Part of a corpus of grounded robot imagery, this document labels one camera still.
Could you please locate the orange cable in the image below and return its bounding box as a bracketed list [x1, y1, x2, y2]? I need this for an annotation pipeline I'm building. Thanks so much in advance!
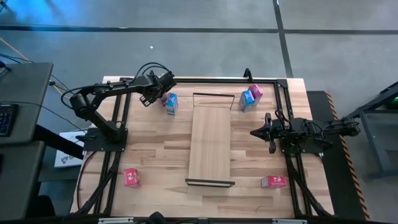
[0, 37, 32, 63]

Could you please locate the black desk leg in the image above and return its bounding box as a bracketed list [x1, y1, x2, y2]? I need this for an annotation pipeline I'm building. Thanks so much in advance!
[32, 124, 85, 160]

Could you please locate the grey desk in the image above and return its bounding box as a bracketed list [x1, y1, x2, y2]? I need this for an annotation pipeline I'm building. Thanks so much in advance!
[0, 62, 54, 146]

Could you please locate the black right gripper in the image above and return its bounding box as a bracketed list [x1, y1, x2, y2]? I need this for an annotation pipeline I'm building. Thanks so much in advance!
[250, 112, 285, 154]

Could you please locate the black aluminium table frame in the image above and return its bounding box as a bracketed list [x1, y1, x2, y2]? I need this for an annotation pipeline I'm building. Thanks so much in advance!
[74, 77, 335, 219]

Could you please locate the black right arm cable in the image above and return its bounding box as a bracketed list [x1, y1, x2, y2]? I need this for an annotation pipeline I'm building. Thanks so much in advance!
[274, 109, 292, 127]

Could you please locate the grey cabinet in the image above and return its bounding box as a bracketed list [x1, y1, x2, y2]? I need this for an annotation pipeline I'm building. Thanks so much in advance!
[0, 140, 46, 221]

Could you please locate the white cardboard box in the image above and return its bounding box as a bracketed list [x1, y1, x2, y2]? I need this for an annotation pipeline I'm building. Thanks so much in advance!
[54, 130, 86, 169]

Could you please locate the blue cereal box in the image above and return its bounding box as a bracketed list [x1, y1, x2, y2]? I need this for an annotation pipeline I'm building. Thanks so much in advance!
[165, 92, 179, 116]
[239, 90, 256, 113]

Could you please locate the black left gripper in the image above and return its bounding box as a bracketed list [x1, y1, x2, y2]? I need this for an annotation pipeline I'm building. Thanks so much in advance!
[146, 72, 177, 98]

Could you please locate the dark metal table frame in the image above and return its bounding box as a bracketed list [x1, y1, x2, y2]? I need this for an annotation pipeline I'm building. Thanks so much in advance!
[346, 81, 398, 183]

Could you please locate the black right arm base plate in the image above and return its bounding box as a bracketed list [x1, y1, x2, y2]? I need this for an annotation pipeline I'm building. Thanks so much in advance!
[279, 139, 325, 155]

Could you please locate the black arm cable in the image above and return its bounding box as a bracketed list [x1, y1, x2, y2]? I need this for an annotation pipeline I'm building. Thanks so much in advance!
[129, 62, 174, 85]
[274, 109, 292, 127]

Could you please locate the black mat with hazard stripes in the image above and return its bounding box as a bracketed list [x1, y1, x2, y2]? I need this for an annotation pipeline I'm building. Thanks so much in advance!
[306, 90, 371, 221]

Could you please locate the wooden shelf with black frame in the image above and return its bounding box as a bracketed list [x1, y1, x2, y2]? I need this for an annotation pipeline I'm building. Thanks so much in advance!
[185, 92, 236, 188]

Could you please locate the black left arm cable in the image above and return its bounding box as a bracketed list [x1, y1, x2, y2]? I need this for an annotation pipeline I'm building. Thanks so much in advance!
[129, 62, 174, 85]

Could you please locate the black keyboard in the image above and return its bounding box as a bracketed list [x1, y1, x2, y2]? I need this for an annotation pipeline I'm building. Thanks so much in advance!
[0, 103, 19, 138]

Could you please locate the red cereal box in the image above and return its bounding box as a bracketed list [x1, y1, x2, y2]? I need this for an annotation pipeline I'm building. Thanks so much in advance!
[261, 175, 287, 189]
[123, 167, 142, 189]

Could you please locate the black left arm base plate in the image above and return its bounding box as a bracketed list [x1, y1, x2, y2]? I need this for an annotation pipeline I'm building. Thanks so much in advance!
[83, 127, 128, 152]

